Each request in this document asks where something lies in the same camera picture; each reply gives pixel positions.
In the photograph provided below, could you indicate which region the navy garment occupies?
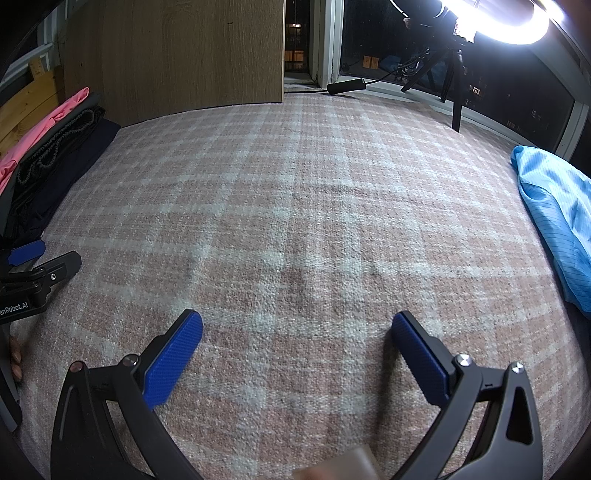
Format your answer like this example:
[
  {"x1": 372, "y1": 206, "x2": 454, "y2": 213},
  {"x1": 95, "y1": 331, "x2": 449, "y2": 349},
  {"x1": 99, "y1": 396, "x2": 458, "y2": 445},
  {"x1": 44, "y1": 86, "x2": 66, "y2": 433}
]
[{"x1": 9, "y1": 117, "x2": 122, "y2": 250}]

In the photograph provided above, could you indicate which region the blue pinstriped zip jacket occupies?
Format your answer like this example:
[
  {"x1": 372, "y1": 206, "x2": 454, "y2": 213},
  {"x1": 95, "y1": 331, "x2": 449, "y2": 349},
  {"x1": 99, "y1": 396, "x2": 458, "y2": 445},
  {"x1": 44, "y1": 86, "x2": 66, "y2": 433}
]
[{"x1": 510, "y1": 144, "x2": 591, "y2": 319}]

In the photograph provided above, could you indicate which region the black power cable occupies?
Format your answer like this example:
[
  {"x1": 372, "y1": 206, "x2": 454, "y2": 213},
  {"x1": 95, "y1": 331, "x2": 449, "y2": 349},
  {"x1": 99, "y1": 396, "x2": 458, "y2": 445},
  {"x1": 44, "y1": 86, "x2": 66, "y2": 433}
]
[{"x1": 284, "y1": 46, "x2": 437, "y2": 94}]

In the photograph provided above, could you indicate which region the black power adapter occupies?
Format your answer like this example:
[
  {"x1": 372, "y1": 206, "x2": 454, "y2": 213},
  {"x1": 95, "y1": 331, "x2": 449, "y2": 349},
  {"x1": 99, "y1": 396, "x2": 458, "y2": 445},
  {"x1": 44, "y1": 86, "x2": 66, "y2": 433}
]
[{"x1": 327, "y1": 78, "x2": 368, "y2": 95}]

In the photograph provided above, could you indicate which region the light wooden cabinet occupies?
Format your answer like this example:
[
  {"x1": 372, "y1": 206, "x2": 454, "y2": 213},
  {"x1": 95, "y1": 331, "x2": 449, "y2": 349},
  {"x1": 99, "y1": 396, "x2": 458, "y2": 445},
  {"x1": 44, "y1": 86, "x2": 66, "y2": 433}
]
[{"x1": 62, "y1": 0, "x2": 286, "y2": 127}]

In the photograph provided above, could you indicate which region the person's left hand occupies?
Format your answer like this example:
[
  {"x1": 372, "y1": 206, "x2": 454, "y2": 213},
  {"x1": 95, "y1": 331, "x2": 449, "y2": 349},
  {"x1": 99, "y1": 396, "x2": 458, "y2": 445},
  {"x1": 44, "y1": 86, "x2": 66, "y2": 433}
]
[{"x1": 10, "y1": 338, "x2": 25, "y2": 383}]

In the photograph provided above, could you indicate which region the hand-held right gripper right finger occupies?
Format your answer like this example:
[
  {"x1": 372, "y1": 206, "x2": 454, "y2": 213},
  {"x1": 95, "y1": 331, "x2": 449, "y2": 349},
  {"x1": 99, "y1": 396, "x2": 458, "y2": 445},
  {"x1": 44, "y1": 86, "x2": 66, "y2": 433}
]
[{"x1": 392, "y1": 310, "x2": 546, "y2": 480}]

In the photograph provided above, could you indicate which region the pink garment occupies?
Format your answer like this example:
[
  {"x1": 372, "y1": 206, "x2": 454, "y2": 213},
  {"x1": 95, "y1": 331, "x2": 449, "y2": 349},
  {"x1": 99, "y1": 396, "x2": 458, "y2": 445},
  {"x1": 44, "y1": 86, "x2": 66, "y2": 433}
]
[{"x1": 0, "y1": 88, "x2": 90, "y2": 192}]

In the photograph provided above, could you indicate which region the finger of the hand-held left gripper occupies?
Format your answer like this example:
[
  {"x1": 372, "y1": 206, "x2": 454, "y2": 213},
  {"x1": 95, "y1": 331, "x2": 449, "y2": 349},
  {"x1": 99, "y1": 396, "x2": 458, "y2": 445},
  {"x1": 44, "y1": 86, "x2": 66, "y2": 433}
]
[
  {"x1": 8, "y1": 239, "x2": 46, "y2": 267},
  {"x1": 18, "y1": 250, "x2": 82, "y2": 289}
]

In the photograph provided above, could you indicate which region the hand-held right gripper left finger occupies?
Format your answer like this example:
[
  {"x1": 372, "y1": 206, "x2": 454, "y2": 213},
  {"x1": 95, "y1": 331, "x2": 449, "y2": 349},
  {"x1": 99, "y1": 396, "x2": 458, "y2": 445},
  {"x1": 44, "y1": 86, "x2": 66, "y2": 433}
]
[{"x1": 51, "y1": 309, "x2": 204, "y2": 480}]

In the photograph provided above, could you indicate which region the grey garment with elastic trim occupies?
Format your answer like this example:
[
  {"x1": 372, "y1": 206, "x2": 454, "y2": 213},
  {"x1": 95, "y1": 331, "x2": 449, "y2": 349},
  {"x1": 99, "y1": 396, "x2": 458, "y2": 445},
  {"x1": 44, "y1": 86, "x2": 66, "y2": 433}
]
[{"x1": 14, "y1": 92, "x2": 107, "y2": 185}]

